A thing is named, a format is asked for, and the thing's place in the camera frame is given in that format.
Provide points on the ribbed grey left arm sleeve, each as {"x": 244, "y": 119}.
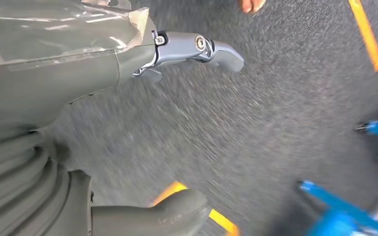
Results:
{"x": 13, "y": 189}

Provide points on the yellow floor tape square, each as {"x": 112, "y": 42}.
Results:
{"x": 223, "y": 221}

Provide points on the person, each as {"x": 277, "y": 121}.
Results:
{"x": 252, "y": 5}

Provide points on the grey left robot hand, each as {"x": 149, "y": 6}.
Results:
{"x": 45, "y": 65}

